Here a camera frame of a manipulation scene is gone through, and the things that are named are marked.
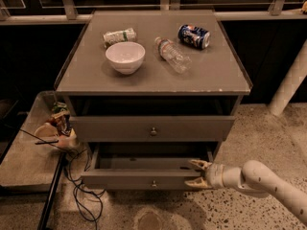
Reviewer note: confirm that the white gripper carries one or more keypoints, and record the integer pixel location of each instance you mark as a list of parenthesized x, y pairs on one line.
[(213, 175)]

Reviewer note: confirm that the grey drawer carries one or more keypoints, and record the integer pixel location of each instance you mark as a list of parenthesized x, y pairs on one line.
[(152, 128), (153, 166)]

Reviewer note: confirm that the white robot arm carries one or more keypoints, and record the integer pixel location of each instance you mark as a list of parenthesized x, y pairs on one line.
[(253, 179)]

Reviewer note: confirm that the grey drawer cabinet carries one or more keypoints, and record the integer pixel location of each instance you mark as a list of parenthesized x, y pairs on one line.
[(213, 86)]

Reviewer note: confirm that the grey top drawer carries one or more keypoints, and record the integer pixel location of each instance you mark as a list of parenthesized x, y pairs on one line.
[(152, 128)]

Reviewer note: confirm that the clear plastic water bottle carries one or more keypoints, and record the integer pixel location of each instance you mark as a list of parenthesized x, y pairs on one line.
[(172, 54)]

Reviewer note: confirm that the white bowl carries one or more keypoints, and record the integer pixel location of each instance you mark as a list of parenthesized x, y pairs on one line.
[(125, 57)]

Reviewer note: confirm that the white slanted pole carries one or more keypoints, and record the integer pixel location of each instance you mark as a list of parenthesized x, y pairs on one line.
[(293, 79)]

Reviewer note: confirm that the blue soda can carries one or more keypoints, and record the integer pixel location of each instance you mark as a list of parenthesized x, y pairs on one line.
[(194, 36)]

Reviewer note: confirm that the pile of small items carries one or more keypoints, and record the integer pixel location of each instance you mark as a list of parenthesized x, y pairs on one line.
[(57, 131)]

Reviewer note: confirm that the green white soda can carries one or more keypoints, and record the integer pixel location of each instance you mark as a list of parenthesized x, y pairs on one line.
[(111, 38)]

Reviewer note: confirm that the grey side table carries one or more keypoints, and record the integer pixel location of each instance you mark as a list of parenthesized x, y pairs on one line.
[(28, 167)]

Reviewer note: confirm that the metal window railing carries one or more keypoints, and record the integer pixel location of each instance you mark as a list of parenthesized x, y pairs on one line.
[(23, 12)]

